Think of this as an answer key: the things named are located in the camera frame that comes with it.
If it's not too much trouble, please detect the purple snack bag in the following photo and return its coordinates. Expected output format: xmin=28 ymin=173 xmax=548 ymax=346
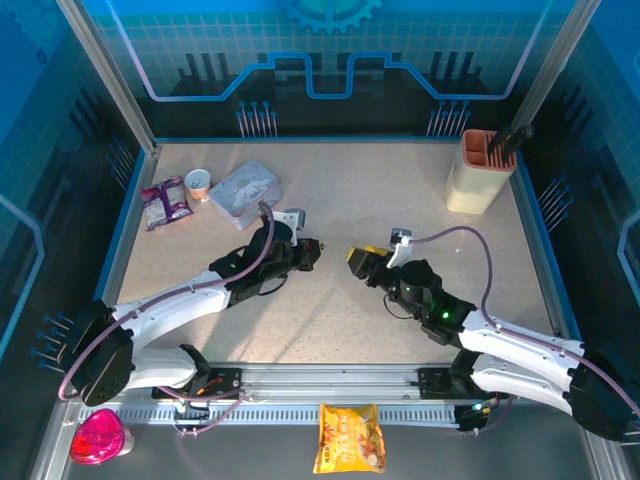
xmin=139 ymin=174 xmax=196 ymax=233

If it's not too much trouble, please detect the beige knife block orange rim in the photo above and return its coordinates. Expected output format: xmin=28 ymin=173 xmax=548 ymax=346
xmin=444 ymin=128 xmax=519 ymax=217

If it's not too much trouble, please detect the yellow snack bag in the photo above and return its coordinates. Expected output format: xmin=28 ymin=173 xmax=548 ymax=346
xmin=312 ymin=402 xmax=388 ymax=476

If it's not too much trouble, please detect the pink translucent plastic object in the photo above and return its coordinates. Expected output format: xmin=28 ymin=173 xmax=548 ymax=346
xmin=69 ymin=407 xmax=136 ymax=467

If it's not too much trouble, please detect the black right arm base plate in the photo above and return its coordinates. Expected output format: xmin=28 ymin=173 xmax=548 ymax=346
xmin=416 ymin=366 xmax=501 ymax=402

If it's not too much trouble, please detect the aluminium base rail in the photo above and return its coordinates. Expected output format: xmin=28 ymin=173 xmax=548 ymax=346
xmin=113 ymin=361 xmax=464 ymax=428

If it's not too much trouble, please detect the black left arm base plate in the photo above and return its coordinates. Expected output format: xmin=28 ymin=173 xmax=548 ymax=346
xmin=151 ymin=363 xmax=247 ymax=402

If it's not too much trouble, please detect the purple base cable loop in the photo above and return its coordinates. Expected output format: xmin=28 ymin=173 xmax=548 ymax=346
xmin=172 ymin=387 xmax=247 ymax=438
xmin=458 ymin=393 xmax=517 ymax=437

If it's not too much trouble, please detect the black knife handle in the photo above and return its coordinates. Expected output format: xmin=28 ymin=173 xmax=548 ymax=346
xmin=486 ymin=125 xmax=516 ymax=154

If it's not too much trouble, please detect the aluminium frame post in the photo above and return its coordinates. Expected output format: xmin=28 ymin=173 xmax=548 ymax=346
xmin=53 ymin=0 xmax=162 ymax=154
xmin=508 ymin=0 xmax=602 ymax=132

